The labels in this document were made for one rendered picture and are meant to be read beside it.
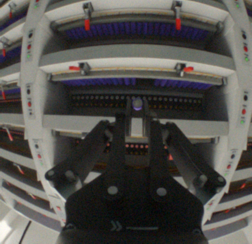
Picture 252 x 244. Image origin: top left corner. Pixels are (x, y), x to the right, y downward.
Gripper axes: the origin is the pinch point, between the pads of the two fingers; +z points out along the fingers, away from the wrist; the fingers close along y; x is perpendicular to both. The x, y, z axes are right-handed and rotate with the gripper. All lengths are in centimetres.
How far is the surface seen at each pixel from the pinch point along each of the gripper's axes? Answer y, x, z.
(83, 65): -15.0, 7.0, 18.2
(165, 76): 7.9, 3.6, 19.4
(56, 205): -36, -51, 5
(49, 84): -30.4, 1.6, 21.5
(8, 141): -91, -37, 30
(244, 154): 67, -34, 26
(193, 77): 16.6, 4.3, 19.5
